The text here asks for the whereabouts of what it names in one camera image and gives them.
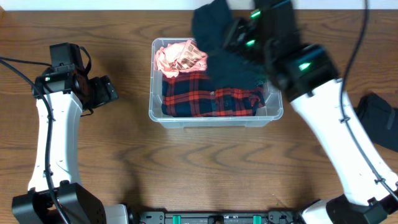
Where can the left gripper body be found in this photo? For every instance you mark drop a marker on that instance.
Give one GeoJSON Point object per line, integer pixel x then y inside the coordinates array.
{"type": "Point", "coordinates": [104, 89]}

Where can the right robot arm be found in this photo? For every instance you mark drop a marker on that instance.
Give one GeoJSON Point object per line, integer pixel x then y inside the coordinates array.
{"type": "Point", "coordinates": [306, 75]}

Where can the pink printed t-shirt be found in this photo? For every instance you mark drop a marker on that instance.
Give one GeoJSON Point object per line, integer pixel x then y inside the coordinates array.
{"type": "Point", "coordinates": [182, 57]}

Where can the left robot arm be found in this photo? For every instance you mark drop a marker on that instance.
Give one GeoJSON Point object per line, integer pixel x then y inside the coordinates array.
{"type": "Point", "coordinates": [64, 93]}

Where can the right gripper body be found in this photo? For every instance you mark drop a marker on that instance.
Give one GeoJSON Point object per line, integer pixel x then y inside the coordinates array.
{"type": "Point", "coordinates": [250, 41]}

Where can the dark navy shorts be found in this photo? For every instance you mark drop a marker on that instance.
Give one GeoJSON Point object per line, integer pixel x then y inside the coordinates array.
{"type": "Point", "coordinates": [225, 69]}

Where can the black folded garment right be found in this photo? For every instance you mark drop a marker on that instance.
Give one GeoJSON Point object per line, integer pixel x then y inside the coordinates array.
{"type": "Point", "coordinates": [379, 120]}

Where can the clear plastic storage bin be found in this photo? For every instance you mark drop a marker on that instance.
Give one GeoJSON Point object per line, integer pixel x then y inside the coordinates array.
{"type": "Point", "coordinates": [273, 110]}

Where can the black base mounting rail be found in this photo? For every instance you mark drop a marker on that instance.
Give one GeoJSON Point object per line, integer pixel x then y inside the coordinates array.
{"type": "Point", "coordinates": [162, 216]}

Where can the red navy plaid shirt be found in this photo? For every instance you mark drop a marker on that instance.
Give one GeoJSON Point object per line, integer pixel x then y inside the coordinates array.
{"type": "Point", "coordinates": [193, 95]}

